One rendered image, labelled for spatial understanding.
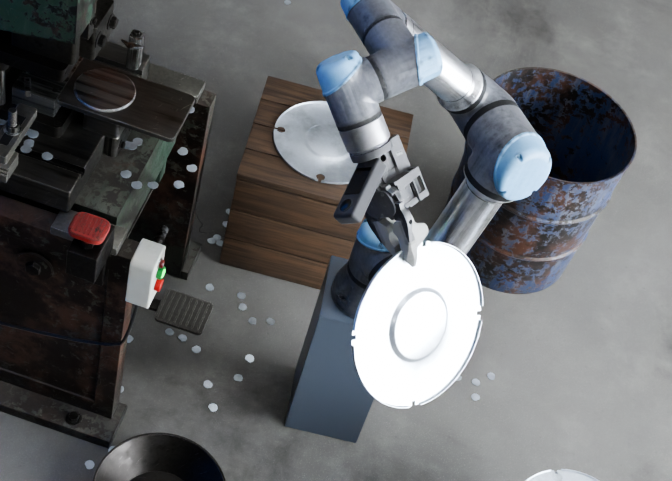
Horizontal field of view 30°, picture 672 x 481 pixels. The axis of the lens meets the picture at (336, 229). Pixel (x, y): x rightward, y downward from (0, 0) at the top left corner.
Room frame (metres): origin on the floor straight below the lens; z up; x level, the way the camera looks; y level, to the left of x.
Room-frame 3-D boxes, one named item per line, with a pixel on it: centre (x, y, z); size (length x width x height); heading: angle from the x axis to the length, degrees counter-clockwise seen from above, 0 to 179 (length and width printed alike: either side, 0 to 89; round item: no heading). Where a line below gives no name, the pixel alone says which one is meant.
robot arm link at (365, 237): (1.77, -0.11, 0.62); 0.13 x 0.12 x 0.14; 37
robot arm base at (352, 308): (1.78, -0.10, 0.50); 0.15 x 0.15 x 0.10
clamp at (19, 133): (1.65, 0.66, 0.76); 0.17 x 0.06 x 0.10; 178
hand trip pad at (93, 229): (1.48, 0.44, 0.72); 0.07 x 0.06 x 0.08; 88
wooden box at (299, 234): (2.31, 0.08, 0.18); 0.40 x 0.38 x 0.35; 93
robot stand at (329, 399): (1.78, -0.10, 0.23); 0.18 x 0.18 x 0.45; 5
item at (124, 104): (1.81, 0.48, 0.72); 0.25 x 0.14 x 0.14; 88
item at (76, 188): (1.82, 0.66, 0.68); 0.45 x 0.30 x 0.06; 178
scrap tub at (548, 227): (2.50, -0.47, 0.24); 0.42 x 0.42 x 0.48
